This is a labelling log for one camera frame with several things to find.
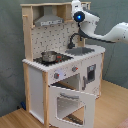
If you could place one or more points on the red stove knob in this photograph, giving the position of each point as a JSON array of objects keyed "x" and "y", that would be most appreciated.
[
  {"x": 56, "y": 75},
  {"x": 74, "y": 69}
]

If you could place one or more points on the black toy faucet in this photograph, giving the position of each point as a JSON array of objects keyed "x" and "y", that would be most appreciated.
[{"x": 71, "y": 44}]

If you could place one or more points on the grey toy sink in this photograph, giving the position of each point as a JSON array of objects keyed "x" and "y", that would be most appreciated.
[{"x": 79, "y": 51}]

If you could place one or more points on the small metal pot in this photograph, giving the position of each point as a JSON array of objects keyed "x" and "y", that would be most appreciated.
[{"x": 49, "y": 56}]

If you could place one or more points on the left red stove knob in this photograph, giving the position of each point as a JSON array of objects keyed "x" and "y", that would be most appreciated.
[{"x": 56, "y": 75}]

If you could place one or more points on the black toy stovetop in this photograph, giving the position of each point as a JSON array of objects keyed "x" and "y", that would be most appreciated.
[{"x": 59, "y": 58}]

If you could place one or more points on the wooden toy kitchen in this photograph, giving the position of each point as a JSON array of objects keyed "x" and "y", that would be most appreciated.
[{"x": 39, "y": 78}]

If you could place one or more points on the grey range hood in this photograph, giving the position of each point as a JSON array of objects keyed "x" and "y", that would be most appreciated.
[{"x": 49, "y": 18}]

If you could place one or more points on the right red stove knob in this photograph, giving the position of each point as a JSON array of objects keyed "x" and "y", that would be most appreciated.
[{"x": 74, "y": 69}]

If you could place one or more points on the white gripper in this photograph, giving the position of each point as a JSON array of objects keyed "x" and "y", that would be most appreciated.
[{"x": 76, "y": 5}]

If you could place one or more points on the grey ice dispenser panel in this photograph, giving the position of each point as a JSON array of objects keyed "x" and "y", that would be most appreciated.
[{"x": 91, "y": 73}]

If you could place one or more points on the white oven door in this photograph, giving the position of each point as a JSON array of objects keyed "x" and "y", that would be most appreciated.
[{"x": 63, "y": 102}]

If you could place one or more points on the grey cabinet door handle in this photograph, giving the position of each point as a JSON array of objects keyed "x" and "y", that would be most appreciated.
[{"x": 84, "y": 83}]

